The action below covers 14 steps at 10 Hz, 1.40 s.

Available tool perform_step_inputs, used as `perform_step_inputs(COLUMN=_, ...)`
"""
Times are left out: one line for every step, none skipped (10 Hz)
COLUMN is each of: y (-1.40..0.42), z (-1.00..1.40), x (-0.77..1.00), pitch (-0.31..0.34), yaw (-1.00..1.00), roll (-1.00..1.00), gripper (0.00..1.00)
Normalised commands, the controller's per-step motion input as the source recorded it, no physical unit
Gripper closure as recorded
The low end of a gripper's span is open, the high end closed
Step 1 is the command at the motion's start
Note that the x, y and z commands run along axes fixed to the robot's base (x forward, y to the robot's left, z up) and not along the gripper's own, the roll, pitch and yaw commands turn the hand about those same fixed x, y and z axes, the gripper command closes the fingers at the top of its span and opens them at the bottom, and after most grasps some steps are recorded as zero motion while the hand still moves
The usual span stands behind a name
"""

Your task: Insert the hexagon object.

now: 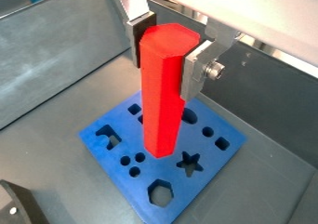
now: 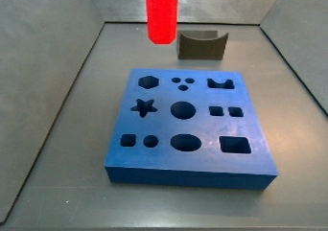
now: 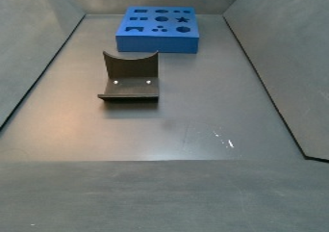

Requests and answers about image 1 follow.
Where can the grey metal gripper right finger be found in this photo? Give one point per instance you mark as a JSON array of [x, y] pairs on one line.
[[201, 62]]

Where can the red hexagonal prism peg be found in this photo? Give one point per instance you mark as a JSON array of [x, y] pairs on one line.
[[163, 46]]

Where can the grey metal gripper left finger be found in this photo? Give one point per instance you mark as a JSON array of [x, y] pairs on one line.
[[138, 19]]

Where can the black bracket with hole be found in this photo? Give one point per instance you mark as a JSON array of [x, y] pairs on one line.
[[19, 208]]

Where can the blue shape-sorting board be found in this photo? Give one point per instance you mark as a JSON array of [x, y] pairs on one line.
[[161, 185]]

